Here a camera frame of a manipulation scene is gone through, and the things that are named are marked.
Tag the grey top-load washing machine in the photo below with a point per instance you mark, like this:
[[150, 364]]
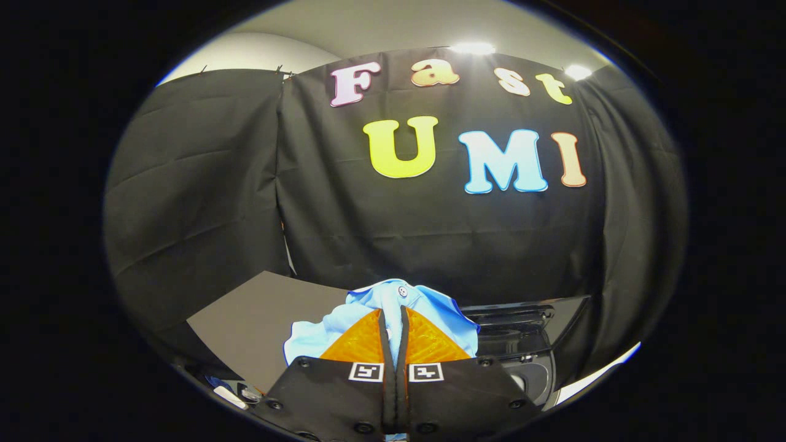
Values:
[[534, 374]]

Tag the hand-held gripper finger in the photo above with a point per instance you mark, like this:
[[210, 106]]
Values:
[[388, 368], [402, 368]]

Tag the light blue polo shirt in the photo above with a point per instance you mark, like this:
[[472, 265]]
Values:
[[381, 294]]

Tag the small white object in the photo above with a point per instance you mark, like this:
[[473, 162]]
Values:
[[230, 397]]

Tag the grey side table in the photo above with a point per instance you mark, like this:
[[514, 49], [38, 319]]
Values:
[[258, 319]]

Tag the black backdrop cloth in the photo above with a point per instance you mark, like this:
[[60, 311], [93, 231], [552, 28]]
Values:
[[430, 233]]

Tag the ceiling light panel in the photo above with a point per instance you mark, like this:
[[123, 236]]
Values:
[[577, 72], [473, 48]]

